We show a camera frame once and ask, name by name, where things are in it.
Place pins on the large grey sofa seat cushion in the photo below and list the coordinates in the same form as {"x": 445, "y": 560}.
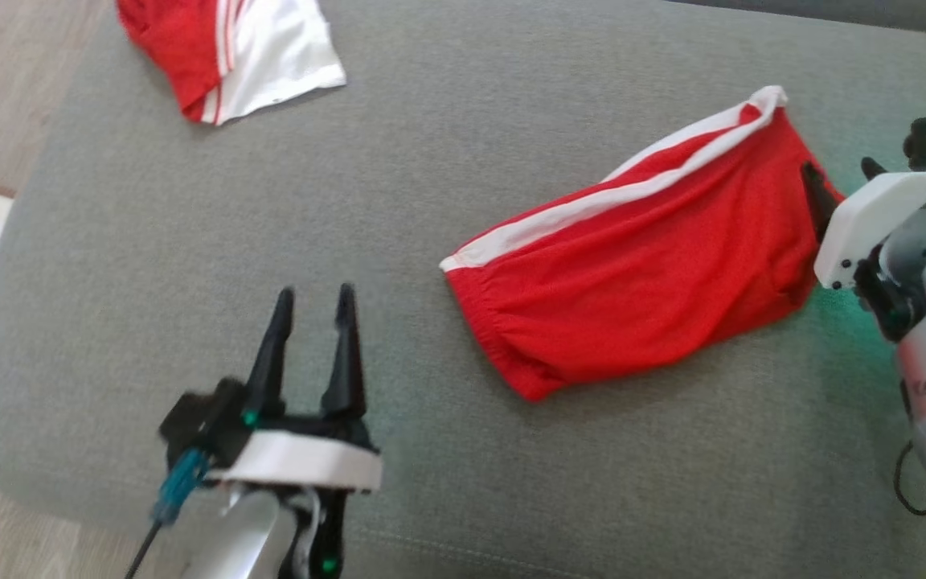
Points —
{"x": 431, "y": 161}

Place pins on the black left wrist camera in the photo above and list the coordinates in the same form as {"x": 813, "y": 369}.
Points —
{"x": 198, "y": 418}

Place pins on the red basketball jersey white sleeves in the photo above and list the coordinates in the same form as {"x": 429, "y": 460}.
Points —
{"x": 182, "y": 48}

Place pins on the blue left camera connector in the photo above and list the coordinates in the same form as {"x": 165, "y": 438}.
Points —
{"x": 180, "y": 482}

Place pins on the red shorts white side stripe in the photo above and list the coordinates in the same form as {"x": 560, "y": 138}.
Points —
{"x": 632, "y": 273}

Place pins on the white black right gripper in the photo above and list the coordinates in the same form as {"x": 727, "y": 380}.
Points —
{"x": 865, "y": 225}

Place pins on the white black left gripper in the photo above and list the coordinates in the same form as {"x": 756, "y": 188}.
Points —
{"x": 302, "y": 462}

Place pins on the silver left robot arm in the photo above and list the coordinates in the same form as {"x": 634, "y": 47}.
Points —
{"x": 230, "y": 539}

